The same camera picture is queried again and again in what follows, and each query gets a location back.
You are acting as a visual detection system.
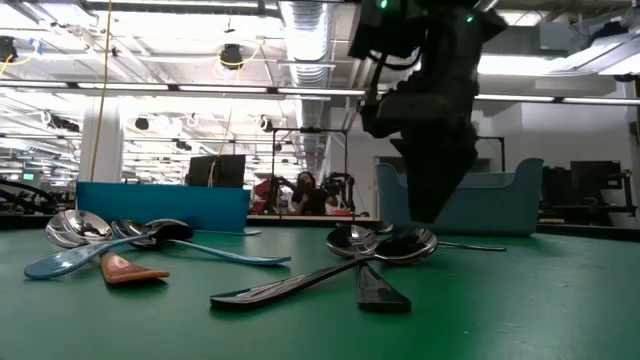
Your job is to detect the yellow extension cable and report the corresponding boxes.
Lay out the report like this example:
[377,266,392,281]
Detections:
[89,0,114,184]

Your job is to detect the person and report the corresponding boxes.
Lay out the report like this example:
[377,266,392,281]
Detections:
[290,171,331,217]

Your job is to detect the black aluminium table frame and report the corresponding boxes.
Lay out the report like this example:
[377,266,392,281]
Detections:
[0,213,640,239]

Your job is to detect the green table mat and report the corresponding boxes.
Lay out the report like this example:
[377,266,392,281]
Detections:
[0,225,640,360]

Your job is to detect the teal grey oval bin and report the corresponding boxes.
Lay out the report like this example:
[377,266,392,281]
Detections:
[374,158,545,237]

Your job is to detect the red background object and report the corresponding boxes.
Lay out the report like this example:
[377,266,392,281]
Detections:
[252,178,274,215]

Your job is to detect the orange-handled spoon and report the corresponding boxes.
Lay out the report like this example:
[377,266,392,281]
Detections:
[44,209,171,286]

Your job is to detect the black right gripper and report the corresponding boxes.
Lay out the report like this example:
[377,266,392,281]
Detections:
[360,82,479,222]

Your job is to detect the black stand frame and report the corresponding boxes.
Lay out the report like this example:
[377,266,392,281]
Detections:
[271,127,350,217]

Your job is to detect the large black ceiling dome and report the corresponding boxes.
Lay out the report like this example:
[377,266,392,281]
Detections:
[219,43,245,71]

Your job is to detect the blue rectangular tray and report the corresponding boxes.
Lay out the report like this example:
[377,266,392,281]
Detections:
[75,181,252,234]

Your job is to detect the black monitor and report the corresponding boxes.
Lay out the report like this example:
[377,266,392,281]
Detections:
[187,153,248,190]

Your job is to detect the large silver ceiling duct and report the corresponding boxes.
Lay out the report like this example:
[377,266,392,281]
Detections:
[277,0,351,174]

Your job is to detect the white pillar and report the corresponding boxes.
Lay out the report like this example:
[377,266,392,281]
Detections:
[74,97,125,184]

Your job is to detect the black equipment rack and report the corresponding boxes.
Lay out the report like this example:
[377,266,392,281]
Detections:
[541,159,639,227]

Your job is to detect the long ceiling light strip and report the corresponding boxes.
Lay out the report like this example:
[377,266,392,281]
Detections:
[0,79,640,106]

